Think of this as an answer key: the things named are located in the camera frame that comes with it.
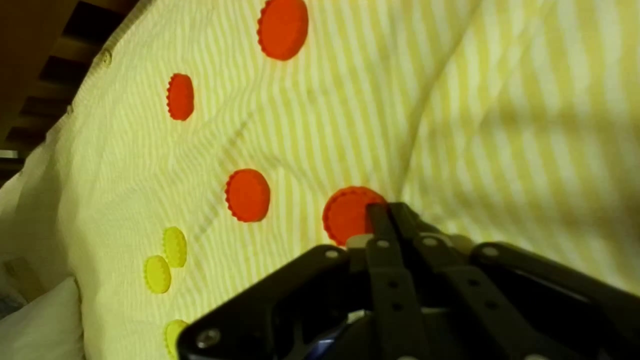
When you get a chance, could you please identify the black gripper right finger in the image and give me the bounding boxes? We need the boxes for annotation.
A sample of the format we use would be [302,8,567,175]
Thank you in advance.
[386,203,534,360]

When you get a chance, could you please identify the yellow striped bed sheet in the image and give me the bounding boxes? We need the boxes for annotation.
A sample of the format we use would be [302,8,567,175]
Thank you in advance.
[2,0,640,360]

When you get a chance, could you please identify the yellow game disc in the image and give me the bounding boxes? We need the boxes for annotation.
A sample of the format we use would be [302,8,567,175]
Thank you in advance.
[163,320,189,360]
[145,257,172,294]
[163,226,189,269]

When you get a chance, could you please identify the white pillow near camera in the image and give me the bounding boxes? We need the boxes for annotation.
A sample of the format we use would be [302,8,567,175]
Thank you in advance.
[0,279,84,360]

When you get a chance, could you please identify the orange game disc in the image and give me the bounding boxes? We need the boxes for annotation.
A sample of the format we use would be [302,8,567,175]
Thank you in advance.
[322,186,384,247]
[225,168,270,222]
[167,73,195,122]
[256,0,309,63]

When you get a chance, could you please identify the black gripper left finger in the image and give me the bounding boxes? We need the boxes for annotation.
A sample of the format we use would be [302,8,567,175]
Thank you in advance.
[367,204,429,360]

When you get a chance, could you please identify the wooden bunk bed frame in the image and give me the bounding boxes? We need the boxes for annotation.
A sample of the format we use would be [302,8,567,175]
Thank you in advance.
[0,0,140,183]

